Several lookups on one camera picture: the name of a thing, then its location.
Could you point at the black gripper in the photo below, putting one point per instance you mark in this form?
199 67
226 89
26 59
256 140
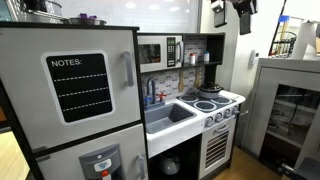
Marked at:
245 6

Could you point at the toy microwave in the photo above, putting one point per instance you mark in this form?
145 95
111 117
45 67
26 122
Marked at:
163 63

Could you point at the white shaker blue top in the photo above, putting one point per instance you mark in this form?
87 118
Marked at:
206 57

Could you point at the tan tube blue cap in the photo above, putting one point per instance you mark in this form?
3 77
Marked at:
284 19

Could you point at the white shaker red top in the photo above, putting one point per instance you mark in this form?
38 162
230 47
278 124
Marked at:
192 59

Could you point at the wooden toy spatula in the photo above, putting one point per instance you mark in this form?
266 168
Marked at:
197 81

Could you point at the grey pot with black lid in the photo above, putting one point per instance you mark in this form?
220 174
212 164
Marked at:
210 90

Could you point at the paper towel roll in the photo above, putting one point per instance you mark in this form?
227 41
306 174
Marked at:
305 40

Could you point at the wooden toy spoon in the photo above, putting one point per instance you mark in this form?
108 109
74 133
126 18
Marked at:
181 85

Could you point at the grey cabinet with glass door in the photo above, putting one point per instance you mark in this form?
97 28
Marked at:
263 100

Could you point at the grey stove knob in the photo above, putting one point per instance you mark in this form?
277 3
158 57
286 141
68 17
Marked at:
218 117
235 110
209 122
227 113

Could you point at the grey toy faucet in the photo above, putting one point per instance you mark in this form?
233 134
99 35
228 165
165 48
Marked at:
153 87

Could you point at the black white toy kitchen unit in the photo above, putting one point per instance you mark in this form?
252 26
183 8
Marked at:
186 128

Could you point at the grey sink basin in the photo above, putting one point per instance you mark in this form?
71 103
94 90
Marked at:
163 118

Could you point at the white oven door with vents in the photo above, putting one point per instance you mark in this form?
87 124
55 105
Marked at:
216 150

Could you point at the purple block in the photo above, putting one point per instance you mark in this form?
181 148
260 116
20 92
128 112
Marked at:
92 17
83 15

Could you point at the shallow metal bowl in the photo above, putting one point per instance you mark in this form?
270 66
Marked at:
83 22

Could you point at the silver toy kettle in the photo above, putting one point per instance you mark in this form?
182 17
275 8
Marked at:
170 164

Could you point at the steel cooking pot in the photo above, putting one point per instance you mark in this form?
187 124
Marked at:
43 11

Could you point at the fridge door with notes chalkboard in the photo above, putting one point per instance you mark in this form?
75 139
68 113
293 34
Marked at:
26 83

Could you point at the fridge door with water dispenser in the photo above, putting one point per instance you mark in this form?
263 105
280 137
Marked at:
66 163

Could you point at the white wall switch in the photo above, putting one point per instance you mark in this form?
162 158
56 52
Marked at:
253 57

